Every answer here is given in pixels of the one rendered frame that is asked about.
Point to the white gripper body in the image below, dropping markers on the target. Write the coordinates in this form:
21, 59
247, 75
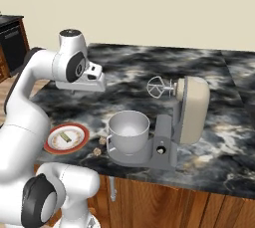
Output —
89, 85

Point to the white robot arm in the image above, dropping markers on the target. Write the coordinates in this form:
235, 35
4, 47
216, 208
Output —
23, 129

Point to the yellow butter stick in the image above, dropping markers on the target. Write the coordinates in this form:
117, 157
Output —
65, 136

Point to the beige sugar cube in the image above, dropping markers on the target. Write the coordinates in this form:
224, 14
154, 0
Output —
102, 140
97, 152

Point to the grey mixer bowl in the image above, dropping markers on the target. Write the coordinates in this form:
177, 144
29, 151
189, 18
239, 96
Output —
128, 131

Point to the white mixer knob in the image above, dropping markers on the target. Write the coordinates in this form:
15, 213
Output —
160, 150

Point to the grey and cream stand mixer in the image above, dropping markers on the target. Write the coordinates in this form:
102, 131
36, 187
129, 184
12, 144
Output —
194, 112

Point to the red-rimmed white plate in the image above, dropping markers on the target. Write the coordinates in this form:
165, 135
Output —
79, 139

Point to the black appliance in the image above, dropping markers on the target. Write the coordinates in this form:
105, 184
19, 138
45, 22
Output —
13, 44

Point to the wooden cupboard run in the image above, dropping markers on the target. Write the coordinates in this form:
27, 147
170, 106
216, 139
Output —
3, 66

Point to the wooden cupboard door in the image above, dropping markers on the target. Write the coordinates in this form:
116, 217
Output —
232, 212
156, 205

